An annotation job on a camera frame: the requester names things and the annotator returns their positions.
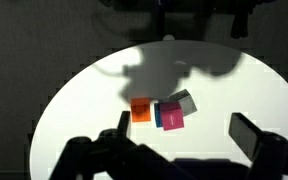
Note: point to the pink block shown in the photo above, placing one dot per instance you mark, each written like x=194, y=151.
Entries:
x=172, y=117

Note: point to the grey block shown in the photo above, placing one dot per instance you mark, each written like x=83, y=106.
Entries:
x=187, y=101

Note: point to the blue block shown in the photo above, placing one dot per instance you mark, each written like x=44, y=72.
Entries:
x=157, y=116

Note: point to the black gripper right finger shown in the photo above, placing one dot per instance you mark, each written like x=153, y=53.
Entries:
x=245, y=131

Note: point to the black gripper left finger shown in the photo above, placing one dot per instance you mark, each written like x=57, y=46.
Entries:
x=124, y=122

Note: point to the orange block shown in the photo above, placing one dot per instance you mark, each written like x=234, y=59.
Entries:
x=140, y=110

